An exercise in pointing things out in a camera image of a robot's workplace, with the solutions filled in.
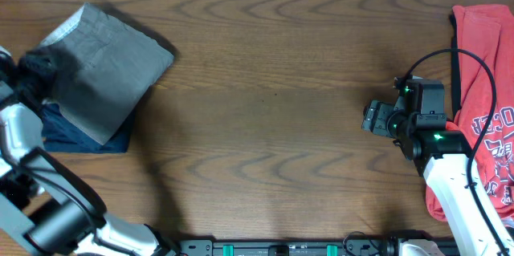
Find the black garment under red shirt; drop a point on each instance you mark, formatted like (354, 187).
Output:
(455, 70)

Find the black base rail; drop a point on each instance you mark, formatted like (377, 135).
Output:
(402, 242)

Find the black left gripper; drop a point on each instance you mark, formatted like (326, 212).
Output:
(34, 71)

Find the folded navy blue shorts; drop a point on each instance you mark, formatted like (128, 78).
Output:
(59, 135)

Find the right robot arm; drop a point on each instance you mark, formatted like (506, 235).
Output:
(444, 159)

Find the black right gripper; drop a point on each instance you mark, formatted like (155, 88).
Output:
(380, 112)

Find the grey shorts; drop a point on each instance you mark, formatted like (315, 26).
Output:
(103, 67)

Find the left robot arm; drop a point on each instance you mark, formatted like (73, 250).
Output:
(45, 207)

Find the red printed t-shirt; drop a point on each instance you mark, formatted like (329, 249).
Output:
(485, 41)

